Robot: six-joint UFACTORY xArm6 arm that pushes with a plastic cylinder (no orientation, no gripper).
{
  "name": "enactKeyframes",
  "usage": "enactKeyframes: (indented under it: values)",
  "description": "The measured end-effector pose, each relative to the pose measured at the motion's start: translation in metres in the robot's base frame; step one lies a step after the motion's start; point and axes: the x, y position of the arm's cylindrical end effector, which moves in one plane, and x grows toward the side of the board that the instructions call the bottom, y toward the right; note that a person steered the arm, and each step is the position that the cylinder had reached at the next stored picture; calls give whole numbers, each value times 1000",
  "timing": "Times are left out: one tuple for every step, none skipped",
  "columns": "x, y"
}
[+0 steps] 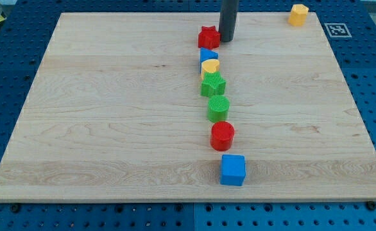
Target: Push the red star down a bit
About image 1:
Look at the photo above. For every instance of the red star block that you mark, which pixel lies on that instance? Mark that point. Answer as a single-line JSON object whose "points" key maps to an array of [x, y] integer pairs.
{"points": [[209, 37]]}

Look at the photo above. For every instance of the green star block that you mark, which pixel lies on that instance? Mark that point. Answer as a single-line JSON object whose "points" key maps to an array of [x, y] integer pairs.
{"points": [[213, 84]]}

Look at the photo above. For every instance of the green cylinder block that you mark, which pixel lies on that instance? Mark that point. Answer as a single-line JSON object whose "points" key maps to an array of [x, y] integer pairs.
{"points": [[218, 107]]}

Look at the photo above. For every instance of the red cylinder block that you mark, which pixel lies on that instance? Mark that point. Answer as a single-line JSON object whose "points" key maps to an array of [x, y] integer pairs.
{"points": [[222, 135]]}

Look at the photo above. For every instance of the yellow heart block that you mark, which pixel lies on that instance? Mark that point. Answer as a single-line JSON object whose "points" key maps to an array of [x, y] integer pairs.
{"points": [[209, 66]]}

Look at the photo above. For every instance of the blue triangle block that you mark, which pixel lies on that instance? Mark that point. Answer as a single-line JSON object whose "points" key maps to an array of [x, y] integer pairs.
{"points": [[206, 54]]}

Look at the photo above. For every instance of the blue cube block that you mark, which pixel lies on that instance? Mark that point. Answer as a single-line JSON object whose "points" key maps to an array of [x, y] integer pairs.
{"points": [[233, 170]]}

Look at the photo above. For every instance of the light wooden board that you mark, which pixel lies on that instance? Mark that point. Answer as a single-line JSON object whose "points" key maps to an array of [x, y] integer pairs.
{"points": [[115, 115]]}

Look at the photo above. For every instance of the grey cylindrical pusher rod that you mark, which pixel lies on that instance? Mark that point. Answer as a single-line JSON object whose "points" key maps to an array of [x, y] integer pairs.
{"points": [[227, 19]]}

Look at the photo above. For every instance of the yellow hexagon block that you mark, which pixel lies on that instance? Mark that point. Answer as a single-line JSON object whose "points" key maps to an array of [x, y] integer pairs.
{"points": [[298, 15]]}

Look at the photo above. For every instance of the black white fiducial marker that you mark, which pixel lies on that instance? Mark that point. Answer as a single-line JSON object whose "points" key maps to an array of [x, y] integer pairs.
{"points": [[337, 30]]}

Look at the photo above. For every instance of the black bolt front left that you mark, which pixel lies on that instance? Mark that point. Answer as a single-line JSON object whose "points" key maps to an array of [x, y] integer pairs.
{"points": [[15, 208]]}

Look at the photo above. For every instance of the black bolt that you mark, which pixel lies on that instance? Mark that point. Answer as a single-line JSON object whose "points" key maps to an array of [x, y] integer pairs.
{"points": [[15, 208], [371, 205]]}

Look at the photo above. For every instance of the black bolt front right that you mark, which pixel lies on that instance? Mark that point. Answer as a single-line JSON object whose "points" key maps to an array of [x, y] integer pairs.
{"points": [[371, 205]]}

